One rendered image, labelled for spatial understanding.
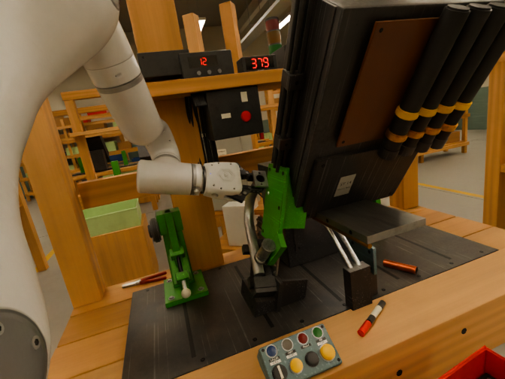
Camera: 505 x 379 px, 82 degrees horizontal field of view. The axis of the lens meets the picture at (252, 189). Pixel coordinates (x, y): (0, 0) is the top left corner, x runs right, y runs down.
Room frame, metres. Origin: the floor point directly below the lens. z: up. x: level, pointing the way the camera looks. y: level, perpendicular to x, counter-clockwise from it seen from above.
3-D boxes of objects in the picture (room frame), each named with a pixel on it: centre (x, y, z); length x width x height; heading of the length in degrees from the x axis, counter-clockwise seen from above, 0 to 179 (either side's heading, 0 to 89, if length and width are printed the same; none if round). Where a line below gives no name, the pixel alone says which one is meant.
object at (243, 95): (1.00, 0.03, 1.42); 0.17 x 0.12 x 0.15; 107
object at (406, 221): (0.76, -0.24, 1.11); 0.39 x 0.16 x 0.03; 17
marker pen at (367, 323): (0.58, -0.23, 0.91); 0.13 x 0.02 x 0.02; 134
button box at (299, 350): (0.49, -0.04, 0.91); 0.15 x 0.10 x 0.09; 107
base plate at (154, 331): (0.83, -0.14, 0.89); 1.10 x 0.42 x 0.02; 107
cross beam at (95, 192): (1.19, -0.03, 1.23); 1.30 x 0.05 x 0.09; 107
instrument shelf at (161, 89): (1.08, -0.06, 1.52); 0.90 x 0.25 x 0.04; 107
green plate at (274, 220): (0.75, -0.08, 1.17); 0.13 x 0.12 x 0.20; 107
